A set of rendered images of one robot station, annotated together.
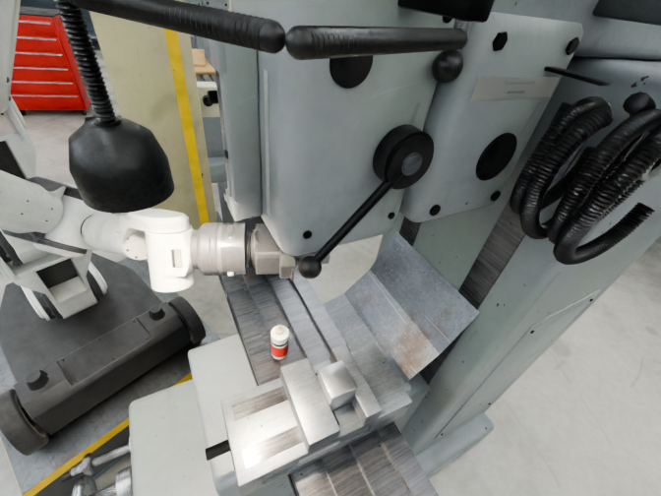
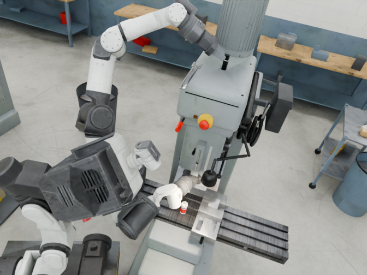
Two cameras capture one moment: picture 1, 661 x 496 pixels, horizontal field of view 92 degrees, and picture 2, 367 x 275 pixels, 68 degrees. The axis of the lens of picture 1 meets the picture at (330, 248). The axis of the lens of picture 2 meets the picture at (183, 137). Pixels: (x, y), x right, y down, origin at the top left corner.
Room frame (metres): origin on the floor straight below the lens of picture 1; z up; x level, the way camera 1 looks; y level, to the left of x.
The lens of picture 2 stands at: (-0.24, 0.93, 2.38)
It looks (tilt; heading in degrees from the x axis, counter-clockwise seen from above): 39 degrees down; 313
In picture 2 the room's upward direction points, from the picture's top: 11 degrees clockwise
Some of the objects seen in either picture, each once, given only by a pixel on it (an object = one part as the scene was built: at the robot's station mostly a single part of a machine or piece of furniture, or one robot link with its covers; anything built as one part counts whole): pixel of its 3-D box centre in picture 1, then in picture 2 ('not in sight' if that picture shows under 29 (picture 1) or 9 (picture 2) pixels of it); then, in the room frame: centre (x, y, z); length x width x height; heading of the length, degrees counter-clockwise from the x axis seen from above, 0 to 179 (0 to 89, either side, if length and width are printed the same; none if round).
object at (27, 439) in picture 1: (21, 421); not in sight; (0.31, 0.84, 0.50); 0.20 x 0.05 x 0.20; 54
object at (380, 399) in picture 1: (319, 403); (210, 213); (0.28, -0.02, 0.96); 0.35 x 0.15 x 0.11; 121
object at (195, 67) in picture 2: not in sight; (190, 75); (0.44, 0.22, 1.89); 0.24 x 0.04 x 0.01; 123
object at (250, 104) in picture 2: not in sight; (250, 94); (0.32, -0.07, 1.79); 0.45 x 0.04 x 0.04; 123
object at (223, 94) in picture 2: not in sight; (220, 83); (0.44, 0.02, 1.81); 0.47 x 0.26 x 0.16; 123
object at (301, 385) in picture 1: (307, 401); (210, 213); (0.27, 0.00, 0.99); 0.15 x 0.06 x 0.04; 31
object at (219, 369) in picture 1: (298, 379); (184, 219); (0.43, 0.04, 0.76); 0.50 x 0.35 x 0.12; 123
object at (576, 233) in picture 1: (573, 171); (246, 127); (0.41, -0.30, 1.45); 0.18 x 0.16 x 0.21; 123
